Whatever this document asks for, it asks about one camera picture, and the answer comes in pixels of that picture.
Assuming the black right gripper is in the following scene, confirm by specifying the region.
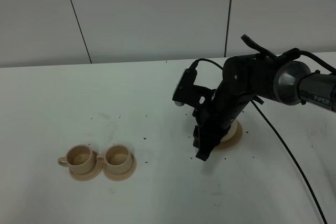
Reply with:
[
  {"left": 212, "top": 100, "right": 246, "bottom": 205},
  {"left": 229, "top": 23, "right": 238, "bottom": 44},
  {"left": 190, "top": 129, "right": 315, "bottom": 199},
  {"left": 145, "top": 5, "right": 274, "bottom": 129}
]
[{"left": 192, "top": 55, "right": 263, "bottom": 161}]

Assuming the black camera cable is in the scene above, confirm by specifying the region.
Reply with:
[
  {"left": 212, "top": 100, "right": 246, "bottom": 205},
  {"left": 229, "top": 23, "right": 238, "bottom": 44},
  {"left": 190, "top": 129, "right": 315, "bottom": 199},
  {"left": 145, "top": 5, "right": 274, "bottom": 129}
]
[{"left": 189, "top": 34, "right": 336, "bottom": 224}]

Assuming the beige left teacup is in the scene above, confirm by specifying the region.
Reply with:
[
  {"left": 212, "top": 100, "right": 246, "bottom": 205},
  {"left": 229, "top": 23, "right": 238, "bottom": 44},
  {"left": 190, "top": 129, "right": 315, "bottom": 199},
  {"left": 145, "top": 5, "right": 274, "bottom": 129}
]
[{"left": 57, "top": 145, "right": 96, "bottom": 175}]

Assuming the beige teacup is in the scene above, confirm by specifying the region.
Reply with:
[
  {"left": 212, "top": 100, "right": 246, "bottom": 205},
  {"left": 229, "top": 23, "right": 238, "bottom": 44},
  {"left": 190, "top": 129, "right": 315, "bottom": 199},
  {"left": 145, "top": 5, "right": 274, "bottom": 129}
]
[
  {"left": 97, "top": 145, "right": 133, "bottom": 175},
  {"left": 57, "top": 145, "right": 96, "bottom": 175}
]

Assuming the beige ceramic teapot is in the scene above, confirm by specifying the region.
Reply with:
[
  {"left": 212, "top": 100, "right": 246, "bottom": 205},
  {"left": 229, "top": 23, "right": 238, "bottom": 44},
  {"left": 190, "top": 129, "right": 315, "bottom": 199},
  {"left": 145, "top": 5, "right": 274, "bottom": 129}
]
[{"left": 221, "top": 119, "right": 241, "bottom": 142}]

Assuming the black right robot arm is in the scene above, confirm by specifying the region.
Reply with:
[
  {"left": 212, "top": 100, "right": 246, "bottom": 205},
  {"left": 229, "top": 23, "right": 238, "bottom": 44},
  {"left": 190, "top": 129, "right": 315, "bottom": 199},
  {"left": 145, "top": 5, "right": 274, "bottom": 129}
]
[{"left": 194, "top": 54, "right": 335, "bottom": 161}]

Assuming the beige right cup saucer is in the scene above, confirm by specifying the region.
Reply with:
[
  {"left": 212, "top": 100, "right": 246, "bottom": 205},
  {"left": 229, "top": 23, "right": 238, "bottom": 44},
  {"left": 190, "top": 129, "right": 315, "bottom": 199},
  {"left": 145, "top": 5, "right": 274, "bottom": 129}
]
[{"left": 102, "top": 154, "right": 137, "bottom": 182}]

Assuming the beige cup saucer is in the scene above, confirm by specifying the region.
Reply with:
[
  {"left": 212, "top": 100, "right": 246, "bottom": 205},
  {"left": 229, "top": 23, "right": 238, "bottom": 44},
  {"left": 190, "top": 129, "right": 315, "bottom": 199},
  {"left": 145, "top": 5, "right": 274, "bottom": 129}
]
[
  {"left": 102, "top": 154, "right": 137, "bottom": 182},
  {"left": 68, "top": 151, "right": 103, "bottom": 182}
]

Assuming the beige left cup saucer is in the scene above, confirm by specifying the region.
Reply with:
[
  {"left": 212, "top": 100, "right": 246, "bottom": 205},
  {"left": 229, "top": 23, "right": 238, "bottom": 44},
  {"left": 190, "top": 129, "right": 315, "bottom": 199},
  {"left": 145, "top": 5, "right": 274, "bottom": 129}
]
[{"left": 68, "top": 151, "right": 103, "bottom": 182}]

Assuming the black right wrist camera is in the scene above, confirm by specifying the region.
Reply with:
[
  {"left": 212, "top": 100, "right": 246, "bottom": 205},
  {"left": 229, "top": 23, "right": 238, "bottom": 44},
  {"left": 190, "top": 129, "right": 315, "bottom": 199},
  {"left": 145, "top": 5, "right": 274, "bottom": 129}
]
[{"left": 172, "top": 67, "right": 215, "bottom": 109}]

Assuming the beige right teacup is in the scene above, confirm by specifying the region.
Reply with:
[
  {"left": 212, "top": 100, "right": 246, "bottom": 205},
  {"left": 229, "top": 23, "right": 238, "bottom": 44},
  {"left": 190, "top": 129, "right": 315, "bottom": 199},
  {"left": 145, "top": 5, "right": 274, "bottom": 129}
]
[{"left": 97, "top": 145, "right": 133, "bottom": 175}]

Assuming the beige round teapot saucer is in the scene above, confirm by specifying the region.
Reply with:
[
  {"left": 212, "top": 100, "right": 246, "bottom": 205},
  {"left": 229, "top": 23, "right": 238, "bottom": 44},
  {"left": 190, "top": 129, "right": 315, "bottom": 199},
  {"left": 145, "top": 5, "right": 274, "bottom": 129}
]
[{"left": 214, "top": 124, "right": 243, "bottom": 151}]

